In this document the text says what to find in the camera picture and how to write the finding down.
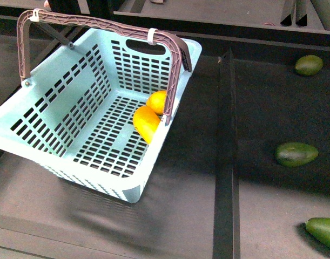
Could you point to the green avocado middle right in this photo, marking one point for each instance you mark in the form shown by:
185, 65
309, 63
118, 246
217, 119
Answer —
293, 154

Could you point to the light blue plastic basket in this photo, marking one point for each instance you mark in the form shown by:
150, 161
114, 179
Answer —
82, 80

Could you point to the green avocado bottom right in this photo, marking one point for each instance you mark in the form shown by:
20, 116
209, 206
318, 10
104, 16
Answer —
319, 227

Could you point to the green avocado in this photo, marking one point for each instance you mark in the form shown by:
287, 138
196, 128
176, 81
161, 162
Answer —
293, 154
319, 227
308, 65

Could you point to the black shelf divider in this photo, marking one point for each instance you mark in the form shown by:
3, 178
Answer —
226, 230

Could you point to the green avocado top right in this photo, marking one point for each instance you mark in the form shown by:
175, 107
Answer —
308, 65

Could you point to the yellow mango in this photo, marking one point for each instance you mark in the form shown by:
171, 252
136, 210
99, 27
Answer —
146, 123

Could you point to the yellow lemon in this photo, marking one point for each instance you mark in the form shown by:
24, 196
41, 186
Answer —
156, 102

